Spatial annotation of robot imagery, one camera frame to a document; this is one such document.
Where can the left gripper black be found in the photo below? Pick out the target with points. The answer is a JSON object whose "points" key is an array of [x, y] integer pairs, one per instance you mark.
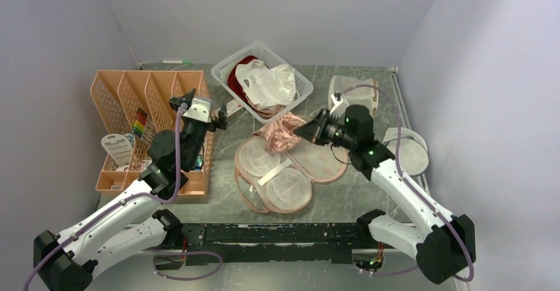
{"points": [[174, 101]]}

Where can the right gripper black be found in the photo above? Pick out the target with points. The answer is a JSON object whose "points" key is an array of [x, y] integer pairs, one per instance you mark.
{"points": [[308, 130]]}

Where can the pink satin bra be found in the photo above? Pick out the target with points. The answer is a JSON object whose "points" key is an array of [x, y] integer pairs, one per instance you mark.
{"points": [[280, 135]]}

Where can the floral mesh laundry bag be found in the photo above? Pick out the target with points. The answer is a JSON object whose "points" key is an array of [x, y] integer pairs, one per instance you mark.
{"points": [[282, 183]]}

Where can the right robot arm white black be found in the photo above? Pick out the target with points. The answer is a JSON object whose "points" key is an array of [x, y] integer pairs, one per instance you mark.
{"points": [[441, 243]]}

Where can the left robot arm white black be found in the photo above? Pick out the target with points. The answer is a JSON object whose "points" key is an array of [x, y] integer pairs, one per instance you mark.
{"points": [[136, 220]]}

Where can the white plastic laundry basket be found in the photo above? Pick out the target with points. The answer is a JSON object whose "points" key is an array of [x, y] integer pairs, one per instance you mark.
{"points": [[222, 69]]}

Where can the pink beige bra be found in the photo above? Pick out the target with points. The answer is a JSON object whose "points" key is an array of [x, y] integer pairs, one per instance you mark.
{"points": [[267, 113]]}

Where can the cylindrical white mesh laundry bag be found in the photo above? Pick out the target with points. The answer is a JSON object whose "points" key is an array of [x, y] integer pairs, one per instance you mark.
{"points": [[357, 92]]}

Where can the small white red box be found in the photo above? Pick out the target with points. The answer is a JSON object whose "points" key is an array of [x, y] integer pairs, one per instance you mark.
{"points": [[234, 109]]}

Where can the red velvet garment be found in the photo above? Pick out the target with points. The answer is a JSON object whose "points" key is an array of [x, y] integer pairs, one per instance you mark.
{"points": [[233, 83]]}

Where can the white satin garment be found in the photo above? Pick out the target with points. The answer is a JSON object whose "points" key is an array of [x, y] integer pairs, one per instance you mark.
{"points": [[266, 88]]}

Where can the rainbow colour swatch card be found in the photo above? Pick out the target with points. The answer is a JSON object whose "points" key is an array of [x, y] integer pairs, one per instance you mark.
{"points": [[139, 123]]}

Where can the white green marker pen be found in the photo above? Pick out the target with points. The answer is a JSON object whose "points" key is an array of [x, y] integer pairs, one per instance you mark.
{"points": [[178, 62]]}

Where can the orange plastic file organizer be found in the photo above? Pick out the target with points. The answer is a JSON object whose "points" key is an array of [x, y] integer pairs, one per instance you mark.
{"points": [[118, 94]]}

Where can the small items in organizer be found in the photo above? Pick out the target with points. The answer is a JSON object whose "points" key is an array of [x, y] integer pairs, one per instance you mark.
{"points": [[144, 164]]}

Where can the white paper tag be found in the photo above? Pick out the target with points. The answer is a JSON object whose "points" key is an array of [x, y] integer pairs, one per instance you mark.
{"points": [[119, 148]]}

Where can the left wrist camera silver box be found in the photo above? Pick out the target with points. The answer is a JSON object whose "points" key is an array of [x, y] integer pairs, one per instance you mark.
{"points": [[200, 109]]}

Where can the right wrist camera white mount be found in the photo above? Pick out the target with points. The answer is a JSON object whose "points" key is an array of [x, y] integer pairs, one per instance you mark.
{"points": [[339, 104]]}

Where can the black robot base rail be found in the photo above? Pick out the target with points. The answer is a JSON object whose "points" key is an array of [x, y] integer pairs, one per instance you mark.
{"points": [[209, 243]]}

